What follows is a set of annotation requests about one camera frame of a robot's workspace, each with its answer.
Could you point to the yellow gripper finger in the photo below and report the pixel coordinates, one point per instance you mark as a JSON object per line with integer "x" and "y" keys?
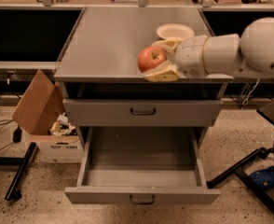
{"x": 168, "y": 45}
{"x": 164, "y": 72}

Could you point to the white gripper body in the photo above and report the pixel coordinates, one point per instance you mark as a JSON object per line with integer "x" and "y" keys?
{"x": 189, "y": 56}

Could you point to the red apple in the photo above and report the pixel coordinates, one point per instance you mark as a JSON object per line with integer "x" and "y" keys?
{"x": 150, "y": 58}

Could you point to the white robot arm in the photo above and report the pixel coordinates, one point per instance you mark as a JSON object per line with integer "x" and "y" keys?
{"x": 249, "y": 55}

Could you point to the grey drawer cabinet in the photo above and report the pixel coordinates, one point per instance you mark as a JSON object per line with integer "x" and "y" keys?
{"x": 100, "y": 61}

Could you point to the closed grey upper drawer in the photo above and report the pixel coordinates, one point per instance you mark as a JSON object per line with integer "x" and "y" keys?
{"x": 142, "y": 113}

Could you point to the open grey lower drawer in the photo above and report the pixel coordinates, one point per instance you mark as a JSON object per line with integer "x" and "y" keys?
{"x": 143, "y": 165}

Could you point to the white paper bowl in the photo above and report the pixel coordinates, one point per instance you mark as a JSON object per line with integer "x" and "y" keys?
{"x": 171, "y": 30}

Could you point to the cardboard box with items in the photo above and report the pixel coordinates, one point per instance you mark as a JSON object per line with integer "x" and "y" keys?
{"x": 41, "y": 115}

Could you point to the blue croc shoe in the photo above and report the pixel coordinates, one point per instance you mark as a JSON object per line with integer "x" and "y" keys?
{"x": 264, "y": 178}

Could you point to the black power adapter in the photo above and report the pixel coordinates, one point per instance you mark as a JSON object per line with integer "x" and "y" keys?
{"x": 17, "y": 135}

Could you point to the black table leg right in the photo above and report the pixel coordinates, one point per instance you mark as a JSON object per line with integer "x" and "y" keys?
{"x": 238, "y": 170}

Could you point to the black table leg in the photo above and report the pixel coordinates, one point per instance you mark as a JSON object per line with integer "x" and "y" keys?
{"x": 13, "y": 192}
{"x": 238, "y": 170}

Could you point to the black table leg left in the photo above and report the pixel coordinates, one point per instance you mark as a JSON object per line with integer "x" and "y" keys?
{"x": 13, "y": 192}

